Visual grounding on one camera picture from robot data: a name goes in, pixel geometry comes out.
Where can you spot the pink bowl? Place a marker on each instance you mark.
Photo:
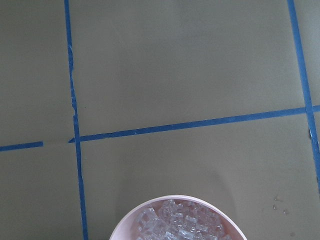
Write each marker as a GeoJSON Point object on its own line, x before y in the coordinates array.
{"type": "Point", "coordinates": [126, 228]}

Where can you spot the pile of clear ice cubes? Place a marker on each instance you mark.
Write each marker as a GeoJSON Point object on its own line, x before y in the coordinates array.
{"type": "Point", "coordinates": [180, 220]}

